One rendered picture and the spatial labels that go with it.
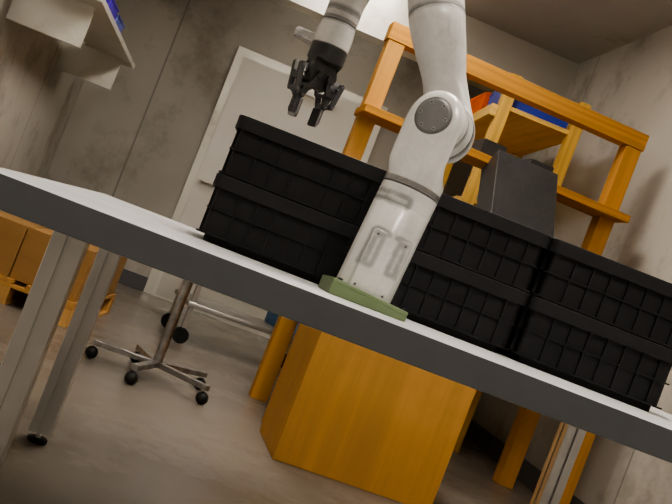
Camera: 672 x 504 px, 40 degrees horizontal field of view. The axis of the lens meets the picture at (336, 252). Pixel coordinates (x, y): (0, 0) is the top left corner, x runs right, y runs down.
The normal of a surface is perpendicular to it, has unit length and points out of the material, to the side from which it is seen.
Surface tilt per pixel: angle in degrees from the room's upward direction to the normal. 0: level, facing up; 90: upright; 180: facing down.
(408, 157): 87
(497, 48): 90
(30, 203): 90
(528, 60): 90
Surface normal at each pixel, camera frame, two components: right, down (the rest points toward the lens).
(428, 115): -0.43, -0.23
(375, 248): 0.11, 0.00
